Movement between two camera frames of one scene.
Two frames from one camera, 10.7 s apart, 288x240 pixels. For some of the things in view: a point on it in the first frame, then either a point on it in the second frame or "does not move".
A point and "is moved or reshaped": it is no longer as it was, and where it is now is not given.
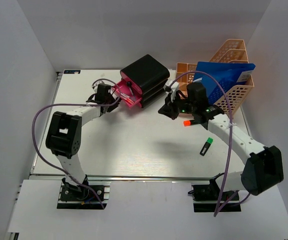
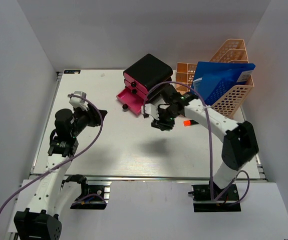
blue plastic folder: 227,74 does not move
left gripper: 112,107 -> 92,114
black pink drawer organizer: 143,83 is moved or reshaped
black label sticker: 71,71 does not move
